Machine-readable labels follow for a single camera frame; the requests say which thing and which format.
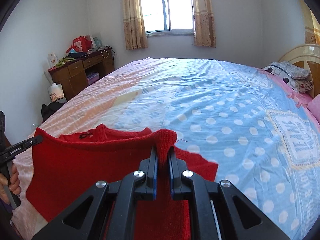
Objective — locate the blue polka dot bedsheet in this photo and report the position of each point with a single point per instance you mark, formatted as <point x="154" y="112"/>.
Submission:
<point x="258" y="130"/>

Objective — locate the yellow curtain behind headboard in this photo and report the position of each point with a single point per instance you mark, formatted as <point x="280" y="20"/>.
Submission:
<point x="311" y="25"/>

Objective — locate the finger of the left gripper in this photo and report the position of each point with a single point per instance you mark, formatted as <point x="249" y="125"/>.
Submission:
<point x="28" y="143"/>

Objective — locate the purple box under desk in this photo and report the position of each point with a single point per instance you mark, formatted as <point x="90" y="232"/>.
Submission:
<point x="92" y="78"/>

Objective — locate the window with metal frame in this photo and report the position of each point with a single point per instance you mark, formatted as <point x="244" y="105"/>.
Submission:
<point x="168" y="17"/>

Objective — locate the white carton on desk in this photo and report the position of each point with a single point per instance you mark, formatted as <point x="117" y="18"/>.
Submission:
<point x="52" y="59"/>

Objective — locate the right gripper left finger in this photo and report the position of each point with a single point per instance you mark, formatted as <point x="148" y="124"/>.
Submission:
<point x="106" y="210"/>

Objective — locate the beige curtain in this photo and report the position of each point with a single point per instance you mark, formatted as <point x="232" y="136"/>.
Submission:
<point x="204" y="25"/>
<point x="134" y="28"/>

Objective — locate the brown wooden desk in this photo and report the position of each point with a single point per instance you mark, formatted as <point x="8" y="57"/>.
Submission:
<point x="73" y="75"/>

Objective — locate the green cloth on desk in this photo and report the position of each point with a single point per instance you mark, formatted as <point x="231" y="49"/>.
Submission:
<point x="63" y="61"/>

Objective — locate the black bag on floor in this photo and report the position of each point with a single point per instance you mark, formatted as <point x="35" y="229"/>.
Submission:
<point x="50" y="109"/>

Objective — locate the white paper shopping bag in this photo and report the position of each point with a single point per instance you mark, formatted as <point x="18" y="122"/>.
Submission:
<point x="55" y="92"/>

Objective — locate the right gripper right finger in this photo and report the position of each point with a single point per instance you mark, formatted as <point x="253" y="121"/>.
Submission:
<point x="218" y="210"/>

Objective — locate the cream wooden headboard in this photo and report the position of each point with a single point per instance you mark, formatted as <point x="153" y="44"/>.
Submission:
<point x="306" y="56"/>

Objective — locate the pink floral pillow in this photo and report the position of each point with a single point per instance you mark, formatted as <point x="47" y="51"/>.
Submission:
<point x="314" y="107"/>

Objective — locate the red gift bag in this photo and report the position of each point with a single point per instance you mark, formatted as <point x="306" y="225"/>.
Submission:
<point x="80" y="44"/>

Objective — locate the left beige curtain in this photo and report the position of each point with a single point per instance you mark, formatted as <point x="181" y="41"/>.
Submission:
<point x="134" y="28"/>

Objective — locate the red knit sweater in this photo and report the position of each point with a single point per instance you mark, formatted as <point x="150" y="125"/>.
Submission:
<point x="67" y="166"/>

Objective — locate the person's left hand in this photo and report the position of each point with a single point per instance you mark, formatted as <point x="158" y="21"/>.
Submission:
<point x="14" y="186"/>

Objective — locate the right beige curtain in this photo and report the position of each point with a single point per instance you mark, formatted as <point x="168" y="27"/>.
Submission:
<point x="204" y="25"/>

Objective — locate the grey patterned pillow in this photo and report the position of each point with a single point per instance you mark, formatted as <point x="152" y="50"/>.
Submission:
<point x="295" y="77"/>

